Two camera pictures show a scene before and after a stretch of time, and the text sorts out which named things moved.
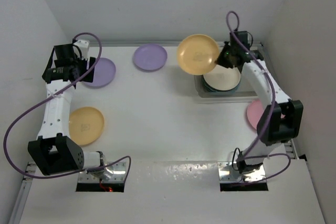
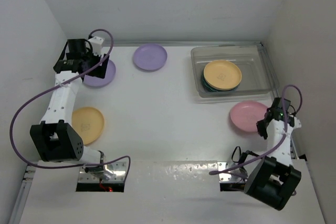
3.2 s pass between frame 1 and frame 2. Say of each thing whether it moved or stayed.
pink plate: moved
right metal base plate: stayed
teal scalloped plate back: stayed
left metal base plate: stayed
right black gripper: moved
